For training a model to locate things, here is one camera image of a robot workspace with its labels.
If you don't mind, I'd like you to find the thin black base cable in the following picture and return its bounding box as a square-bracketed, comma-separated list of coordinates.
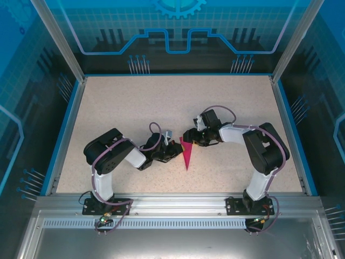
[77, 191, 92, 208]

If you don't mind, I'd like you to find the pink paper sheet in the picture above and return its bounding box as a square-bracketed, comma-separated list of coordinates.
[179, 137, 194, 172]

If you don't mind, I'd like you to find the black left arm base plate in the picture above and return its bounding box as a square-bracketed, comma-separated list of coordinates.
[82, 197, 132, 216]

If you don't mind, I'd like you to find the grey metal tray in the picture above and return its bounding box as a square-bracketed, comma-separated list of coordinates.
[15, 210, 342, 259]

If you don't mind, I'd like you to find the cable plug with green light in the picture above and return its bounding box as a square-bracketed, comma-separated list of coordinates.
[98, 212, 113, 224]
[252, 214, 272, 224]

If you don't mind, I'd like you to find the aluminium frame post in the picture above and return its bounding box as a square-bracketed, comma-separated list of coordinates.
[271, 0, 326, 83]
[29, 0, 87, 83]

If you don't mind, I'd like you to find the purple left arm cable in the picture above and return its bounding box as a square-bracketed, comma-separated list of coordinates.
[91, 122, 163, 235]

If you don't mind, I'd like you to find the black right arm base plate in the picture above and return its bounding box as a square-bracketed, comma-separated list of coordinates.
[225, 196, 275, 216]

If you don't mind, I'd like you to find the blue table edge strip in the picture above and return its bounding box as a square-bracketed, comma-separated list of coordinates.
[39, 80, 82, 196]
[277, 80, 319, 196]

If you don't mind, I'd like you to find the aluminium mounting rail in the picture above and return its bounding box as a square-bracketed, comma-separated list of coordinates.
[34, 192, 324, 216]

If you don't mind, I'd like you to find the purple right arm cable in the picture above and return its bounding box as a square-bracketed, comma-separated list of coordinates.
[202, 105, 287, 234]

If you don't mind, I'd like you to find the slotted metal cable duct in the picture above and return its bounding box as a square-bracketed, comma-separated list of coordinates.
[42, 218, 250, 230]

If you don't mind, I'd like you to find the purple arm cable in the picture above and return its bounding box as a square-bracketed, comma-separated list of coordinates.
[202, 105, 287, 234]
[91, 122, 163, 235]

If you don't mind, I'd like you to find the aluminium side rail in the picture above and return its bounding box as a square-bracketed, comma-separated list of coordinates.
[268, 75, 311, 195]
[44, 77, 87, 196]

